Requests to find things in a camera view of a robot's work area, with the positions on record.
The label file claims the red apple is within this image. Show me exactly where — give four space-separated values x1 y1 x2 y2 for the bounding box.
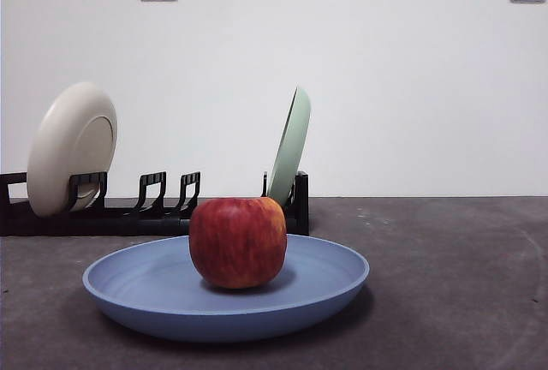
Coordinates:
188 196 289 289

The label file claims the blue plate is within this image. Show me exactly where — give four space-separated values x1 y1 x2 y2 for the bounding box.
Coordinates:
81 234 371 343

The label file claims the pale green plate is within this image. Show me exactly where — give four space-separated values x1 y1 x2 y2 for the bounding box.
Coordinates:
265 86 313 207

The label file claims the black plate rack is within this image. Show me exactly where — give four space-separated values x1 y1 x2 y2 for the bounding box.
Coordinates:
0 169 310 237

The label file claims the beige plate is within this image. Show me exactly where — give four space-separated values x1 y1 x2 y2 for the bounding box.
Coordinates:
26 81 119 218

